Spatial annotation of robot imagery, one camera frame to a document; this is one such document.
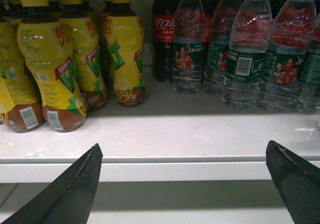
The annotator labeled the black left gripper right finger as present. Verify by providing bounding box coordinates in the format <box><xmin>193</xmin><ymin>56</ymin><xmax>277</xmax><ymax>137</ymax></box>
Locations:
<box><xmin>265</xmin><ymin>141</ymin><xmax>320</xmax><ymax>224</ymax></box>

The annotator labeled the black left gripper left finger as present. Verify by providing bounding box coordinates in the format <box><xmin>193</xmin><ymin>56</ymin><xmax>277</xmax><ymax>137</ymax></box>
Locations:
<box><xmin>3</xmin><ymin>144</ymin><xmax>103</xmax><ymax>224</ymax></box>

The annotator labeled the water bottle athletes label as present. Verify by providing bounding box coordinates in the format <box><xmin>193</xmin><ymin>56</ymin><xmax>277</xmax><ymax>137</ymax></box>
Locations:
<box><xmin>256</xmin><ymin>0</ymin><xmax>317</xmax><ymax>113</ymax></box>

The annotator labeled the lower white shelf board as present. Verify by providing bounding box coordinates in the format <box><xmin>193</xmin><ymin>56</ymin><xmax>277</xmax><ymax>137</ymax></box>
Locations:
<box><xmin>0</xmin><ymin>199</ymin><xmax>320</xmax><ymax>224</ymax></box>

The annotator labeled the white metal shelf board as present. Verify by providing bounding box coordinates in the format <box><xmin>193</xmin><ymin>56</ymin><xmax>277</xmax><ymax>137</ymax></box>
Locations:
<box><xmin>0</xmin><ymin>68</ymin><xmax>320</xmax><ymax>183</ymax></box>

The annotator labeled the right rear water bottle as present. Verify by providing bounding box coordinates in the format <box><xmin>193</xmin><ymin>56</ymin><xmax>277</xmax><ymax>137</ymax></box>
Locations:
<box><xmin>292</xmin><ymin>15</ymin><xmax>320</xmax><ymax>115</ymax></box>

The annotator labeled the water bottle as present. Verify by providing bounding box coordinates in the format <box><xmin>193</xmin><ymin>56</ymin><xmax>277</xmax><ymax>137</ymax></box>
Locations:
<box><xmin>203</xmin><ymin>0</ymin><xmax>242</xmax><ymax>95</ymax></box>
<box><xmin>172</xmin><ymin>0</ymin><xmax>205</xmax><ymax>94</ymax></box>
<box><xmin>292</xmin><ymin>15</ymin><xmax>320</xmax><ymax>115</ymax></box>

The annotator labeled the water bottle barcode green label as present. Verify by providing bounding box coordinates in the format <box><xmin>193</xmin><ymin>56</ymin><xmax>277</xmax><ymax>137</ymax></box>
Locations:
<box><xmin>221</xmin><ymin>0</ymin><xmax>272</xmax><ymax>110</ymax></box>

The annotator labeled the middle rear water bottle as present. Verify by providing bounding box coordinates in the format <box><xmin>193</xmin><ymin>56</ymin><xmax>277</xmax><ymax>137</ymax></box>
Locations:
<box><xmin>203</xmin><ymin>0</ymin><xmax>242</xmax><ymax>95</ymax></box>

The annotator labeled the far left water bottle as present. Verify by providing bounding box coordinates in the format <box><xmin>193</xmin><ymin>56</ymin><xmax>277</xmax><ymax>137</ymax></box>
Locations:
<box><xmin>172</xmin><ymin>0</ymin><xmax>205</xmax><ymax>94</ymax></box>

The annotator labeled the yellow lemon tea bottle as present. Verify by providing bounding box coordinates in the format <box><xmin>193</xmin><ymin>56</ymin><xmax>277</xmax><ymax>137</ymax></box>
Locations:
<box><xmin>0</xmin><ymin>18</ymin><xmax>45</xmax><ymax>133</ymax></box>

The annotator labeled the front lemon tea bottle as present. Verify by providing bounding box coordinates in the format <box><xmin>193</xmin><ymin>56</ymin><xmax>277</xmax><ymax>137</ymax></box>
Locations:
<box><xmin>17</xmin><ymin>0</ymin><xmax>87</xmax><ymax>132</ymax></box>

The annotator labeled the right lemon tea bottle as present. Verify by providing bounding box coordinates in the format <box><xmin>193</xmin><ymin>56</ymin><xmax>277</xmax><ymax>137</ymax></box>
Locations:
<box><xmin>102</xmin><ymin>0</ymin><xmax>146</xmax><ymax>107</ymax></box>

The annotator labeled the rear cola bottle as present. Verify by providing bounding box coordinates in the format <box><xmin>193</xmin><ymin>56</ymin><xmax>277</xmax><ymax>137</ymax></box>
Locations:
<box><xmin>152</xmin><ymin>0</ymin><xmax>180</xmax><ymax>82</ymax></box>

